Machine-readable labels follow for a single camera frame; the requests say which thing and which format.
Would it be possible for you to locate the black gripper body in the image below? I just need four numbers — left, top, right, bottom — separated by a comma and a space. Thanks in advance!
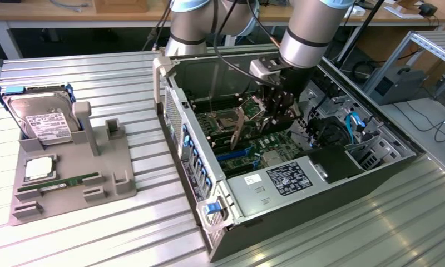
280, 66, 313, 98

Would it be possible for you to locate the green graphics card with bracket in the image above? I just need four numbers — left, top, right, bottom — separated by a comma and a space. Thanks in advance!
229, 107, 296, 150

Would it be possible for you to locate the open metal socket cover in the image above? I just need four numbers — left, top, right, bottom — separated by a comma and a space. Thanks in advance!
239, 96, 265, 119

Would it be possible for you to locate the grey metal disk bay cage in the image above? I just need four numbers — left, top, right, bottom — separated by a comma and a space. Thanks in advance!
299, 86, 344, 134

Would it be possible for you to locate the green motherboard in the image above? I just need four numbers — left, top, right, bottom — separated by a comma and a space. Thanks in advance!
192, 94, 309, 179

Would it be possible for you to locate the CPU socket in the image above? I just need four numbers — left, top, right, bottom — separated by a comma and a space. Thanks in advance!
215, 110, 245, 131

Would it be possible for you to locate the installed dark RAM stick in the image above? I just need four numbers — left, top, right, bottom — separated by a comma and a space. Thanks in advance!
211, 130, 263, 145

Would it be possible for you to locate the silver chipset heatsink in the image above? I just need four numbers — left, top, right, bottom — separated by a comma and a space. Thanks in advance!
261, 151, 285, 165

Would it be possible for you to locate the blue expansion slot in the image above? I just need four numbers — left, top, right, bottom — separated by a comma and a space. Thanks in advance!
215, 149, 249, 162

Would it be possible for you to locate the black plastic fan shroud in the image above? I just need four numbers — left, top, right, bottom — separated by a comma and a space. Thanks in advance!
295, 146, 367, 184

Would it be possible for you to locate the black expansion slot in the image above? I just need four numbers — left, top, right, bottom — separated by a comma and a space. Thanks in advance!
225, 162, 260, 176

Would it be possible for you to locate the black slanted pole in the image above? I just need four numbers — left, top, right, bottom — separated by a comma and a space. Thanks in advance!
336, 0, 387, 63

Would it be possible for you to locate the perforated metal disk bay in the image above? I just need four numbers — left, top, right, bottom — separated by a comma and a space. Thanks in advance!
347, 135, 400, 171

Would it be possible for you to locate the grey power supply unit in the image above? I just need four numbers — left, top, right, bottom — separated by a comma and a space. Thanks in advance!
225, 155, 327, 217

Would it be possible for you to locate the flat white box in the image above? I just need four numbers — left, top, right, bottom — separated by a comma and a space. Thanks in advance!
384, 4, 427, 20

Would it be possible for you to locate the open black PC case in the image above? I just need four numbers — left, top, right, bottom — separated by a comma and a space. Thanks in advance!
153, 46, 428, 263

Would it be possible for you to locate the small black device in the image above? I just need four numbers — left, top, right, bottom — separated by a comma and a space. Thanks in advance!
419, 3, 437, 16

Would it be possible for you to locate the grey plastic parts rack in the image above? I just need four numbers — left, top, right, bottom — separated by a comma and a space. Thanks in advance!
8, 101, 139, 226

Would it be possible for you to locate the green RAM stick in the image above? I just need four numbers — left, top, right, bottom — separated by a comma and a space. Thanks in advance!
17, 174, 100, 192

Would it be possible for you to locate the silver hard disk with label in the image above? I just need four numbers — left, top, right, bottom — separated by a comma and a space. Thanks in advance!
5, 93, 83, 146

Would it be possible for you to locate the silver CPU chip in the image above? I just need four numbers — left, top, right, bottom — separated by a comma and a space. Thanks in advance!
24, 159, 56, 179

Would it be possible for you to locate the blue plastic disk caddy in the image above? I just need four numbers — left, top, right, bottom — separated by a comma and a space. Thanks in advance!
0, 82, 79, 134

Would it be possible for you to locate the long wooden desk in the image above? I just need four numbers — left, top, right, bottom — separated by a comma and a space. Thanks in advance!
0, 0, 445, 28

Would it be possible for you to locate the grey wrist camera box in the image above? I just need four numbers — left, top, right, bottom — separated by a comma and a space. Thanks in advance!
248, 57, 289, 84

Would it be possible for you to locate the blue SATA wire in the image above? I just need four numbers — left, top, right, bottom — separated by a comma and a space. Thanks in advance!
344, 110, 365, 145

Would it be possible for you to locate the grey box with black handle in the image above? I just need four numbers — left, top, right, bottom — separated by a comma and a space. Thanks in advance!
367, 66, 437, 105

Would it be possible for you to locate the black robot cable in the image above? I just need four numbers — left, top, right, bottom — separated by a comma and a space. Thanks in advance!
144, 0, 283, 86

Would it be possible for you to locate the aluminium profile frame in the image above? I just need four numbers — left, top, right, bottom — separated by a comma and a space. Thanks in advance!
361, 29, 445, 106

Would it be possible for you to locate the thin black cable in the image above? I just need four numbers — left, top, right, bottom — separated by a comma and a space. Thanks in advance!
392, 102, 445, 142

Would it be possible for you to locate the grey-blue coiled cable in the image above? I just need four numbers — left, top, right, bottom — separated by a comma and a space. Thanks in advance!
51, 0, 92, 12

